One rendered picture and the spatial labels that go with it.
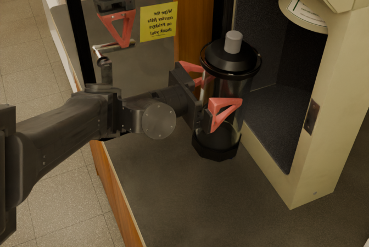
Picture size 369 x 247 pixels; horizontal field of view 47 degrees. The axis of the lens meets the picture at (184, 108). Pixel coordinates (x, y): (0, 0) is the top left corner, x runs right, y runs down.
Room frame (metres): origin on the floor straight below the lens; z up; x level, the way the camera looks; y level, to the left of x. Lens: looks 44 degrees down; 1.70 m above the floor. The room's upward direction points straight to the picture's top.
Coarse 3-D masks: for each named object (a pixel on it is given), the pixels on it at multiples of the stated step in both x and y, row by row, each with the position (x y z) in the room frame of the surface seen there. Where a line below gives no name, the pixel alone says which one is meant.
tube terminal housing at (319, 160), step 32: (352, 32) 0.49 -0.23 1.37; (320, 64) 0.51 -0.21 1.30; (352, 64) 0.50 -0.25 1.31; (320, 96) 0.49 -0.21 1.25; (352, 96) 0.51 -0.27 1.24; (320, 128) 0.49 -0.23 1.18; (352, 128) 0.52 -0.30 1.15; (256, 160) 0.61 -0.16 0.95; (320, 160) 0.50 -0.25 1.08; (288, 192) 0.50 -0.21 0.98; (320, 192) 0.51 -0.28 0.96
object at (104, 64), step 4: (100, 60) 0.64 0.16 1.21; (104, 60) 0.64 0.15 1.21; (108, 60) 0.64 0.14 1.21; (100, 64) 0.63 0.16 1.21; (104, 64) 0.63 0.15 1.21; (108, 64) 0.63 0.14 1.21; (104, 68) 0.62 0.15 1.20; (108, 68) 0.63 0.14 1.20; (104, 72) 0.63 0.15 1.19; (108, 72) 0.63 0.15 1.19; (112, 72) 0.63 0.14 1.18; (104, 76) 0.63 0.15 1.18; (108, 76) 0.63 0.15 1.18; (112, 76) 0.63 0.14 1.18; (104, 80) 0.63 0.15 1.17; (108, 80) 0.63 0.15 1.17; (112, 80) 0.63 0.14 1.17; (108, 84) 0.63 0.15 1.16; (112, 84) 0.63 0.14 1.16
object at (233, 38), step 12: (228, 36) 0.59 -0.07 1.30; (240, 36) 0.59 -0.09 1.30; (216, 48) 0.60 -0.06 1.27; (228, 48) 0.59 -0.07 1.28; (240, 48) 0.59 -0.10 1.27; (252, 48) 0.60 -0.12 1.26; (216, 60) 0.57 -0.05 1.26; (228, 60) 0.56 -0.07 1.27; (240, 60) 0.56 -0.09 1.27; (252, 60) 0.57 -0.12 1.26
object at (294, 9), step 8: (280, 0) 0.66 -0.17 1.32; (288, 0) 0.64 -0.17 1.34; (296, 0) 0.62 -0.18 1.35; (280, 8) 0.64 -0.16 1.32; (288, 8) 0.63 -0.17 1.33; (296, 8) 0.61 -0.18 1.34; (304, 8) 0.60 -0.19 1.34; (288, 16) 0.62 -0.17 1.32; (296, 16) 0.60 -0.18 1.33; (304, 16) 0.60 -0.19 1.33; (312, 16) 0.59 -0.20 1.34; (304, 24) 0.59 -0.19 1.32; (312, 24) 0.58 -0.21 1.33; (320, 24) 0.58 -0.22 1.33; (320, 32) 0.57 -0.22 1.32
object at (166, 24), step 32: (96, 0) 0.65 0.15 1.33; (128, 0) 0.67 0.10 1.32; (160, 0) 0.70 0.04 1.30; (192, 0) 0.73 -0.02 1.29; (96, 32) 0.64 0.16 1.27; (128, 32) 0.67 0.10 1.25; (160, 32) 0.70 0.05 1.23; (192, 32) 0.73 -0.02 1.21; (96, 64) 0.64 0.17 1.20; (128, 64) 0.67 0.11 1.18; (160, 64) 0.70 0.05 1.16; (128, 96) 0.66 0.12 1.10
